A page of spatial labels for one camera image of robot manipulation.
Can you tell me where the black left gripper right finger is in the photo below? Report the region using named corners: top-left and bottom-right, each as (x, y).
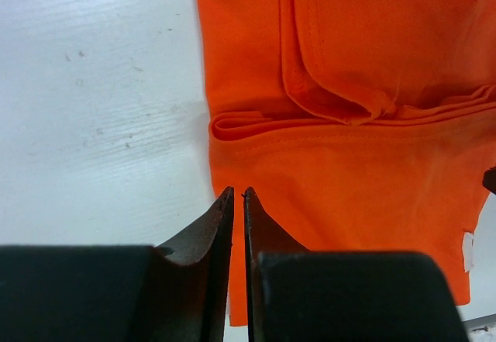
top-left (243, 188), bottom-right (468, 341)

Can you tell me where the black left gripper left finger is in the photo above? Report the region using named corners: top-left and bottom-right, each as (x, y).
top-left (1, 188), bottom-right (234, 341)

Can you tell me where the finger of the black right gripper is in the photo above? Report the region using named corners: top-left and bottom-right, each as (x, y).
top-left (481, 167), bottom-right (496, 195)

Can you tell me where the orange t shirt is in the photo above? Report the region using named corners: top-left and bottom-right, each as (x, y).
top-left (197, 0), bottom-right (495, 306)

